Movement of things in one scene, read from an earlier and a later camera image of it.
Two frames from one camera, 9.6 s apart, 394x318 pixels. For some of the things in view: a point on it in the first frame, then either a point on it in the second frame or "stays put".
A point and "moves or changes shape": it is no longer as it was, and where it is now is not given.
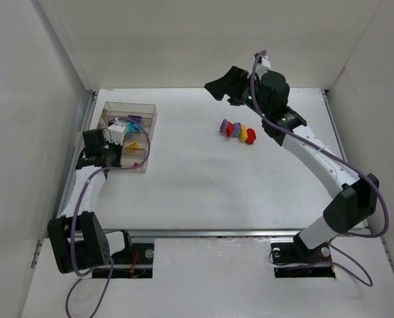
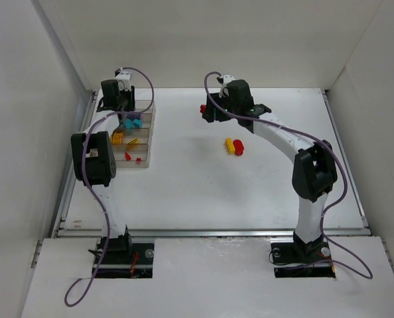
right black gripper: x=238 y=85 -> x=209 y=112
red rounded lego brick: x=251 y=136 -> x=239 y=147
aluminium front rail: x=211 y=233 stays put
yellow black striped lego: x=134 y=145 moves or changes shape
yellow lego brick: x=243 y=134 -> x=229 y=146
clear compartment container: x=140 y=120 stays put
